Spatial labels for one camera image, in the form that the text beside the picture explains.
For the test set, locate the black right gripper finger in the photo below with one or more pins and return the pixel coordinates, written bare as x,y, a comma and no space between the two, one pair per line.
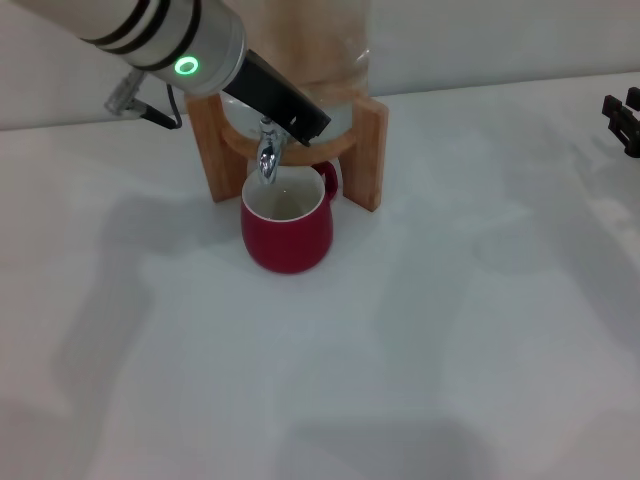
625,127
634,99

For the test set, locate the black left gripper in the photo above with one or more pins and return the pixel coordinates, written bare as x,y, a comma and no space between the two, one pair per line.
275,97

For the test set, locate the chrome faucet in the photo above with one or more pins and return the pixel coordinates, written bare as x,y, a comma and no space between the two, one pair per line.
267,157

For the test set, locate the red ceramic cup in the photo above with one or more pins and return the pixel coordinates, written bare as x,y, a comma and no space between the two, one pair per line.
287,245

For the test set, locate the glass water dispenser jar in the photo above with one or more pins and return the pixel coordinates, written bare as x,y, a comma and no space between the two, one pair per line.
340,55

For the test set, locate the wooden dispenser stand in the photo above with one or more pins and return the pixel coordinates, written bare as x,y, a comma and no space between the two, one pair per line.
370,155

